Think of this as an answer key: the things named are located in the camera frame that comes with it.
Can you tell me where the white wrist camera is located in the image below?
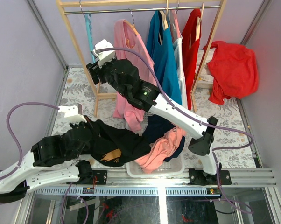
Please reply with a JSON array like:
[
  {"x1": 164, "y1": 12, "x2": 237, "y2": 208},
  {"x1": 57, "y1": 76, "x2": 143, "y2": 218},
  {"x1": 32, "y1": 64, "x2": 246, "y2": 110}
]
[
  {"x1": 58, "y1": 103, "x2": 87, "y2": 124},
  {"x1": 91, "y1": 39, "x2": 116, "y2": 68}
]

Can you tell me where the navy garment in basket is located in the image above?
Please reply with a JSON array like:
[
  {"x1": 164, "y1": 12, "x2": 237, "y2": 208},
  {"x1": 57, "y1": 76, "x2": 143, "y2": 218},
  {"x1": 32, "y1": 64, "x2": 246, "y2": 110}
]
[{"x1": 142, "y1": 115, "x2": 185, "y2": 162}]

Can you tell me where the red cloth pile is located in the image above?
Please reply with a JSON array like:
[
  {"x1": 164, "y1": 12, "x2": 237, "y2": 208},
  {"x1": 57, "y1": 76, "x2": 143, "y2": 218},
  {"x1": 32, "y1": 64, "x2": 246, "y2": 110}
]
[{"x1": 207, "y1": 41, "x2": 259, "y2": 105}]

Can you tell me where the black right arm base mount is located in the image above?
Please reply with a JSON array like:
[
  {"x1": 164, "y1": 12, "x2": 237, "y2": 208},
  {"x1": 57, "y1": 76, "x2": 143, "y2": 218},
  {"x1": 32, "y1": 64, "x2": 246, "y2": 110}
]
[{"x1": 189, "y1": 169, "x2": 232, "y2": 186}]

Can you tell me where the white and pink hung shirt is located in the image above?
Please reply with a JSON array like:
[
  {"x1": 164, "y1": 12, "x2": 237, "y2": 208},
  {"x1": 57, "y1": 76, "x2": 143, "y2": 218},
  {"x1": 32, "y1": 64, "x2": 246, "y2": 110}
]
[{"x1": 168, "y1": 10, "x2": 188, "y2": 109}]

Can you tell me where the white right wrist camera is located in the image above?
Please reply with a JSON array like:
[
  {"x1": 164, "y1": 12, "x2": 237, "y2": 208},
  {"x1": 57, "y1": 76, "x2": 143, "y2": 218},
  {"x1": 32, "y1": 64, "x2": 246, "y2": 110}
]
[{"x1": 91, "y1": 39, "x2": 116, "y2": 68}]

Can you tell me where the wooden clothes rack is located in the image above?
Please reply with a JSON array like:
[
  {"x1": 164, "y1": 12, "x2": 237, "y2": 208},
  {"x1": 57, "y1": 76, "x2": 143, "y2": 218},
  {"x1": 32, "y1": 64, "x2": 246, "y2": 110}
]
[{"x1": 56, "y1": 0, "x2": 228, "y2": 117}]

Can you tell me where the white slotted cable duct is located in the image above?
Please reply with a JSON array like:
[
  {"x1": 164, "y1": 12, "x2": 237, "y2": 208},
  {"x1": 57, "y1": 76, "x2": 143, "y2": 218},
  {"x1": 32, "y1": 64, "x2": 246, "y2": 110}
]
[{"x1": 35, "y1": 186, "x2": 220, "y2": 197}]

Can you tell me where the white plastic laundry basket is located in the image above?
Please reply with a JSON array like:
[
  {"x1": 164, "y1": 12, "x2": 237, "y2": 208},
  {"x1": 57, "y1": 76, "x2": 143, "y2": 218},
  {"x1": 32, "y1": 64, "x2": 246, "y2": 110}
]
[{"x1": 126, "y1": 114, "x2": 184, "y2": 178}]

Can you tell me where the wooden hanger under red shirt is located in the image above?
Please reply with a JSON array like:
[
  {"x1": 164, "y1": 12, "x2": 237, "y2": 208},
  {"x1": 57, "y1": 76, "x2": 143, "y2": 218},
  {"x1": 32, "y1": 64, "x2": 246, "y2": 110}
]
[{"x1": 189, "y1": 3, "x2": 204, "y2": 49}]

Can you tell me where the wooden hanger under blue shirt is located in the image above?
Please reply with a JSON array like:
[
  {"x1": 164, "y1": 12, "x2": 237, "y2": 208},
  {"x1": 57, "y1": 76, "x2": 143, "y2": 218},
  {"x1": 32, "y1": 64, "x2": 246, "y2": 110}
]
[{"x1": 158, "y1": 1, "x2": 169, "y2": 45}]

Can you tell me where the floral patterned floor mat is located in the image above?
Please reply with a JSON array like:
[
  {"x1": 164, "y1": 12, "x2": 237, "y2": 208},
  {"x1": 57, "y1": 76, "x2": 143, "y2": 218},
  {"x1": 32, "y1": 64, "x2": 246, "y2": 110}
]
[{"x1": 60, "y1": 68, "x2": 256, "y2": 168}]

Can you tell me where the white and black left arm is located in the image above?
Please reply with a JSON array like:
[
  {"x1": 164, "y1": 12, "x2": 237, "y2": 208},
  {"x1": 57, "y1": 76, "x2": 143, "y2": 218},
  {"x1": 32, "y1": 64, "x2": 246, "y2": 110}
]
[{"x1": 0, "y1": 121, "x2": 99, "y2": 204}]

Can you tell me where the salmon pink shirt in basket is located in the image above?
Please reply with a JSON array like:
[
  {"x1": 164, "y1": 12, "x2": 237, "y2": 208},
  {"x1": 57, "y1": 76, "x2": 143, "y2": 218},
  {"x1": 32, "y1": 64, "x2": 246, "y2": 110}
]
[{"x1": 134, "y1": 127, "x2": 187, "y2": 174}]

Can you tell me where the blue t-shirt on hanger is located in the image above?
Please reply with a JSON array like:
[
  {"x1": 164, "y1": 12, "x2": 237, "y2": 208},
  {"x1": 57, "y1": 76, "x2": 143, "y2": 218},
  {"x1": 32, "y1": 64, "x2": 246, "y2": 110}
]
[{"x1": 146, "y1": 11, "x2": 182, "y2": 104}]

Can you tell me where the blue plastic hanger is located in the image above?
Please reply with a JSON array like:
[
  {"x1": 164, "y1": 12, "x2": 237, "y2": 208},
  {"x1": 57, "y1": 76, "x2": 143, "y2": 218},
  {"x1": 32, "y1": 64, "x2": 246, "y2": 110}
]
[{"x1": 79, "y1": 1, "x2": 101, "y2": 83}]

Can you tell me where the black printed t-shirt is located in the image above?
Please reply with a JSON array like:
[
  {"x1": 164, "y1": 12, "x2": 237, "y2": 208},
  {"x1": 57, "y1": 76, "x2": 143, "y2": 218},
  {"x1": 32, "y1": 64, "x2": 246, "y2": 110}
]
[{"x1": 83, "y1": 118, "x2": 151, "y2": 167}]

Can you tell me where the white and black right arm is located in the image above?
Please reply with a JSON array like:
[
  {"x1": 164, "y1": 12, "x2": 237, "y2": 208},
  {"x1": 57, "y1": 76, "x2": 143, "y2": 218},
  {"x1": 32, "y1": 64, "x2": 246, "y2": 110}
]
[{"x1": 86, "y1": 59, "x2": 221, "y2": 184}]

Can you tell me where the pink t-shirt on hanger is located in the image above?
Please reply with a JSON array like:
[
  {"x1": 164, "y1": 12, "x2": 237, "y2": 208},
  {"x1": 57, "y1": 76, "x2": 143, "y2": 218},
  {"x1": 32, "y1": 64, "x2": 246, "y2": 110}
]
[{"x1": 113, "y1": 20, "x2": 157, "y2": 132}]

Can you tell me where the wooden hanger under pink shirt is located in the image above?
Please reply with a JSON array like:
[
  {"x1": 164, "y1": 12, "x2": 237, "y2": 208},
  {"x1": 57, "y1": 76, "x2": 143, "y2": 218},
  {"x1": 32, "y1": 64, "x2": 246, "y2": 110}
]
[{"x1": 123, "y1": 9, "x2": 139, "y2": 37}]

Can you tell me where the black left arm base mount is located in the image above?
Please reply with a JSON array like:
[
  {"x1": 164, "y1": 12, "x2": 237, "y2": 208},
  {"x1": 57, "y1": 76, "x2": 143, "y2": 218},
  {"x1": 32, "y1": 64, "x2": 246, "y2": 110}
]
[{"x1": 75, "y1": 160, "x2": 107, "y2": 185}]

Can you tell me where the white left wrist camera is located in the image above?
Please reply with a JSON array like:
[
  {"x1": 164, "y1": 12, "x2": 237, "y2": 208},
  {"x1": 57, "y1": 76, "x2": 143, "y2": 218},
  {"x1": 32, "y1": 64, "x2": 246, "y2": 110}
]
[{"x1": 58, "y1": 103, "x2": 87, "y2": 124}]

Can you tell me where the red t-shirt on hanger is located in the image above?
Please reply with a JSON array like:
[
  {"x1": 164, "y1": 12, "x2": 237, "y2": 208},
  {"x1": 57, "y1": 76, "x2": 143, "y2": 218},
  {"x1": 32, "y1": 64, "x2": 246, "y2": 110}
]
[{"x1": 182, "y1": 9, "x2": 201, "y2": 110}]

